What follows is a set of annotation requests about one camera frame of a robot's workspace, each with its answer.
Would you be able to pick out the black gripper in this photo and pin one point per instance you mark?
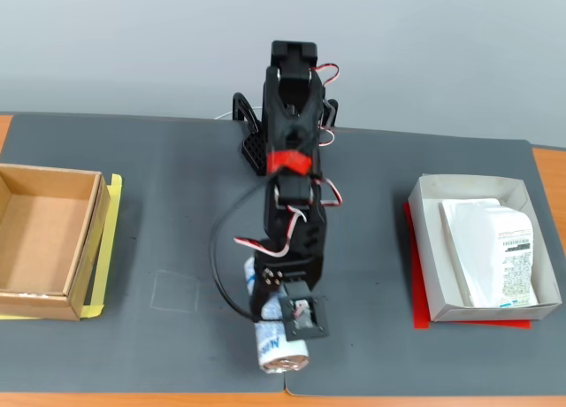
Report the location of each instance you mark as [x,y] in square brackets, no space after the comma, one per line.
[268,281]

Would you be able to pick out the grey table mat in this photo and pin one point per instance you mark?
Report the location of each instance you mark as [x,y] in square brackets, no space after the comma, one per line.
[380,256]
[168,212]

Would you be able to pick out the white cardboard box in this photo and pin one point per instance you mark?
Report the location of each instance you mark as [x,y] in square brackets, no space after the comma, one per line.
[464,183]

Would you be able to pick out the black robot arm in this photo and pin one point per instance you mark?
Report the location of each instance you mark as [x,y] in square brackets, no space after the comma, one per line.
[287,124]

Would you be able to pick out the black table clamp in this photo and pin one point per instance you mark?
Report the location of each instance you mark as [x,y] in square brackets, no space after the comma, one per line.
[241,98]
[334,110]

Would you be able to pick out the white labelled pouch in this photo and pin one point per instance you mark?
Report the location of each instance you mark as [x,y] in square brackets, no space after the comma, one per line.
[482,248]

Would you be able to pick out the red tape wrap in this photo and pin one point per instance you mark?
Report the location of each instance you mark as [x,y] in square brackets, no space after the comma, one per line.
[287,161]

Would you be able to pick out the red paper sheet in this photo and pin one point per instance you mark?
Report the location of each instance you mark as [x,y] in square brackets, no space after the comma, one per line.
[420,292]

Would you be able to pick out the white blue drink can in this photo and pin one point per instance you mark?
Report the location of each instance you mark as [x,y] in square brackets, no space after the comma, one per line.
[276,340]

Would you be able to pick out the brown cardboard box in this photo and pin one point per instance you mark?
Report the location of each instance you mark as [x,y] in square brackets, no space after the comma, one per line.
[35,230]

